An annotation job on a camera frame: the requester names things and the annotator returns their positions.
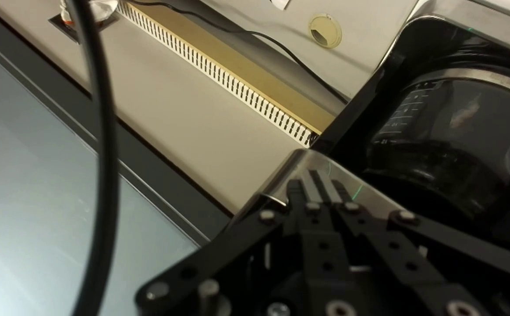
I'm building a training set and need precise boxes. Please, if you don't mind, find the black chrome coffee machine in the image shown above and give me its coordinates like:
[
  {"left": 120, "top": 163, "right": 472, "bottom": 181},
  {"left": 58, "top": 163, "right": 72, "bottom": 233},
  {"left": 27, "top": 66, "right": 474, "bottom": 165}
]
[{"left": 230, "top": 0, "right": 510, "bottom": 282}]

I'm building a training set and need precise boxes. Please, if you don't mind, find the white slotted cable duct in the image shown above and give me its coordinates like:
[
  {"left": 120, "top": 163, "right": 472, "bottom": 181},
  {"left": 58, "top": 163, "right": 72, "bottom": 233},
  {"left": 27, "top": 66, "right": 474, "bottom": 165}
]
[{"left": 118, "top": 0, "right": 321, "bottom": 149}]

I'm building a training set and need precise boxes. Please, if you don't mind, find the cream round cable grommet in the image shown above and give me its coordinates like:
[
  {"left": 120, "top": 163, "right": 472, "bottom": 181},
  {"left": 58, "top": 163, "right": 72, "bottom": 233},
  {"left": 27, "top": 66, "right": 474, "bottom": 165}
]
[{"left": 307, "top": 12, "right": 346, "bottom": 49}]

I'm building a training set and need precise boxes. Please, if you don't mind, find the recessed socket with plug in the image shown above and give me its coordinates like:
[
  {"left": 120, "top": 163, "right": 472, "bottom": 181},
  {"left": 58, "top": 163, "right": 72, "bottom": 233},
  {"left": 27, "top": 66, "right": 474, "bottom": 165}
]
[{"left": 48, "top": 0, "right": 123, "bottom": 44}]

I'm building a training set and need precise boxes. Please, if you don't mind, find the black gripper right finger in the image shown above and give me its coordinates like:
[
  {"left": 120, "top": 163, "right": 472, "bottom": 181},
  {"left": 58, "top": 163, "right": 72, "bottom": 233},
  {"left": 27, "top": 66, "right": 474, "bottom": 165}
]
[{"left": 323, "top": 170, "right": 510, "bottom": 316}]

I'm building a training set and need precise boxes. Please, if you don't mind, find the thick black cable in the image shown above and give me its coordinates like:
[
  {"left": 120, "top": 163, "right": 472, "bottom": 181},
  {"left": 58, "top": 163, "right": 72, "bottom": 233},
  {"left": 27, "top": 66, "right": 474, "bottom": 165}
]
[{"left": 67, "top": 0, "right": 121, "bottom": 316}]

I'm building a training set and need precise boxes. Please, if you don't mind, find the dark glass coffee carafe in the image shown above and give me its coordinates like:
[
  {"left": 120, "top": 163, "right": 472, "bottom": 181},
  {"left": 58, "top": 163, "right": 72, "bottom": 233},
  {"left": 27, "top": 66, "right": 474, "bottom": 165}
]
[{"left": 361, "top": 66, "right": 510, "bottom": 224}]

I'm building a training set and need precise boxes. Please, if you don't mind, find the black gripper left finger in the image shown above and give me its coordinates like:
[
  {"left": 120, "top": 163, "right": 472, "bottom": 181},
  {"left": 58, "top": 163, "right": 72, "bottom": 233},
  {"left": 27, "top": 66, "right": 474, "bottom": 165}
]
[{"left": 137, "top": 170, "right": 356, "bottom": 316}]

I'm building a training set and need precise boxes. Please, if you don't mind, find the thin black cable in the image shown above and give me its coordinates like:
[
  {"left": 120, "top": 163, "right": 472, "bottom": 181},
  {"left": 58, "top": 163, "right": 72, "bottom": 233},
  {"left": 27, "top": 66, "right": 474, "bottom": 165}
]
[{"left": 130, "top": 0, "right": 349, "bottom": 89}]

